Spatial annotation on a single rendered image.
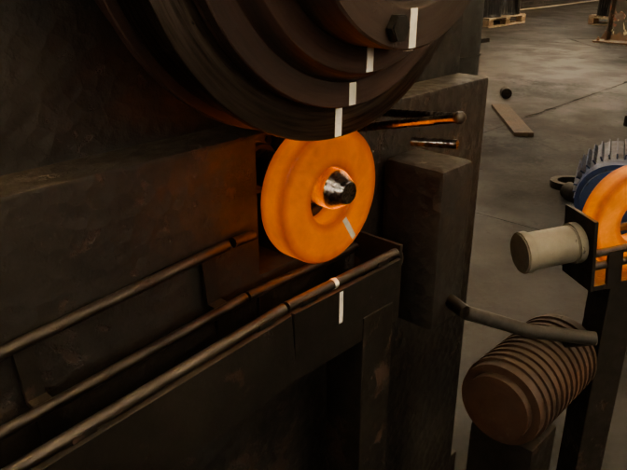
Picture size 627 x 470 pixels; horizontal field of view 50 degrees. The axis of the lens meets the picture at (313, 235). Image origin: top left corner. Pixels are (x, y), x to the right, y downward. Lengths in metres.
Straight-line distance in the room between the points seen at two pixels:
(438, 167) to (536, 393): 0.33
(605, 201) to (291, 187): 0.49
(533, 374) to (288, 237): 0.44
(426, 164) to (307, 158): 0.25
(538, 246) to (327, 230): 0.35
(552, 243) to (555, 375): 0.18
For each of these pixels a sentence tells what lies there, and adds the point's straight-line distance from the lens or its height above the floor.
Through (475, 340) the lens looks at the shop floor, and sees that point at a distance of 2.06.
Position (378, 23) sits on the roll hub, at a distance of 0.59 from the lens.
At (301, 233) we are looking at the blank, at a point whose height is 0.78.
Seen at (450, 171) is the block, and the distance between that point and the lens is 0.89.
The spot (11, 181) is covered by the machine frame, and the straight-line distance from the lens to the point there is 0.64.
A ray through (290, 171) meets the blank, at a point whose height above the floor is 0.86.
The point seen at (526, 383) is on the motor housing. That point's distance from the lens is 0.97.
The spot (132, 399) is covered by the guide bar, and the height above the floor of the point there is 0.70.
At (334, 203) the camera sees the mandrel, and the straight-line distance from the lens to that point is 0.71.
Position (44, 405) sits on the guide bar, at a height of 0.69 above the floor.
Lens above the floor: 1.06
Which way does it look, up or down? 23 degrees down
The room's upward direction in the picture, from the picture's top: straight up
